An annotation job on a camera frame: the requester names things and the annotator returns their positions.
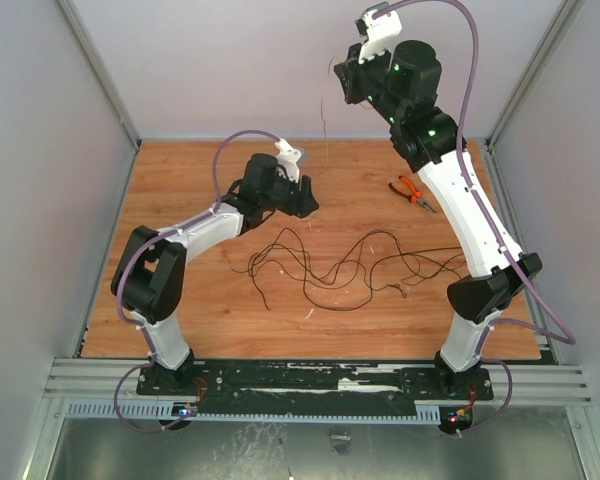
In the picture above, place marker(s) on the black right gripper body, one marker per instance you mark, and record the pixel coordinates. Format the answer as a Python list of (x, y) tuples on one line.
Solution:
[(350, 80)]

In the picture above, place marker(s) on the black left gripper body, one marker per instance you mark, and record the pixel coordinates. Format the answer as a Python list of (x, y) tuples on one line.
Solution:
[(285, 196)]

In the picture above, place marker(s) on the black zip tie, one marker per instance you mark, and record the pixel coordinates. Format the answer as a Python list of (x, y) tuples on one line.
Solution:
[(431, 250)]

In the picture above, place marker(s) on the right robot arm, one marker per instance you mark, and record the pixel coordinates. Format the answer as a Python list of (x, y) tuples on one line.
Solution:
[(401, 86)]

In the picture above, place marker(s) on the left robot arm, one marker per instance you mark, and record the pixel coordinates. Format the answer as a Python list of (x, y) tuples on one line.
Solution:
[(148, 281)]

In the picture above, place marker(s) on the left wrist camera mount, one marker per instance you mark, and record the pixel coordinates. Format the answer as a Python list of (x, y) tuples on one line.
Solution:
[(291, 158)]

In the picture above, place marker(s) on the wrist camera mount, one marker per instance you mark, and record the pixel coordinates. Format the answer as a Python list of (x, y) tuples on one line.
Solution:
[(291, 158), (379, 29)]

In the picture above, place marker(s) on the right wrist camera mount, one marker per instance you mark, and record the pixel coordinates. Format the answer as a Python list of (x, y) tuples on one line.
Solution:
[(379, 29)]

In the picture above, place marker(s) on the orange handled pliers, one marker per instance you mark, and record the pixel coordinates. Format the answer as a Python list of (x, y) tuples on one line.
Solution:
[(408, 190)]

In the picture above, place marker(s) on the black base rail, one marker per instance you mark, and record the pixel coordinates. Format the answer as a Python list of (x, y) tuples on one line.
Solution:
[(311, 389)]

